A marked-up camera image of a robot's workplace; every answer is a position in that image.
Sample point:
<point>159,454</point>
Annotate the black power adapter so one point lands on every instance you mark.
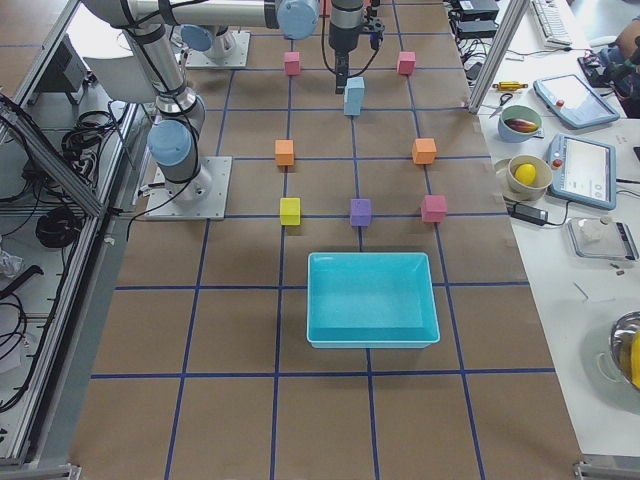
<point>528,214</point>

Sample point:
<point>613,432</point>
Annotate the purple foam block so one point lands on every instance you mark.
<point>360,212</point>

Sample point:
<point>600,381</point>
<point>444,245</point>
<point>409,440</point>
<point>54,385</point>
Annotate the bowl with yellow lemon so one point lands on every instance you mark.
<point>527,177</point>

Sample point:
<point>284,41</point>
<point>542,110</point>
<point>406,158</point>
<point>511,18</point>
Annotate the steel bowl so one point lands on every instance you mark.
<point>620,363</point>

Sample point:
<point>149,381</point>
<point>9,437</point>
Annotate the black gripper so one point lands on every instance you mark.
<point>342,41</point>

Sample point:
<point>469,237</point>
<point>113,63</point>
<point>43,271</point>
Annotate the teal plastic tray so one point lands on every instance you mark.
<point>371,300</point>

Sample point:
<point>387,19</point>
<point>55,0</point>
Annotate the kitchen scale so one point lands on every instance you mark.
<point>602,238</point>

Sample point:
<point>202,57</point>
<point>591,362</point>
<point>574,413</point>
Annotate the light blue foam block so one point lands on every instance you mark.
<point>352,106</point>

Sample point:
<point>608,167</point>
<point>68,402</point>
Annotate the blue teach pendant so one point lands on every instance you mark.
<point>574,102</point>
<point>583,171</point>

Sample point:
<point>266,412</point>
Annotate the blue bowl with fruit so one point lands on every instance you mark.
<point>518,123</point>

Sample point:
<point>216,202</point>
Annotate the orange foam block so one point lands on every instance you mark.
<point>284,153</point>
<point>424,151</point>

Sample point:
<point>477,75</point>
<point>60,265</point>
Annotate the scissors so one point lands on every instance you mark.
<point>503,100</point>

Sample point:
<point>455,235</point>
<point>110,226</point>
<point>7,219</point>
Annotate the yellow foam block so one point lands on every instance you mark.
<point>290,211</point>

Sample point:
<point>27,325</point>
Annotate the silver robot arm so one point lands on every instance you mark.
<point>173,142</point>
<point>212,37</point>

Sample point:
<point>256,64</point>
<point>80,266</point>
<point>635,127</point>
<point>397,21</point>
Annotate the pink foam block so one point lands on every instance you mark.
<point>433,208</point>
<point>406,63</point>
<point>292,63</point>

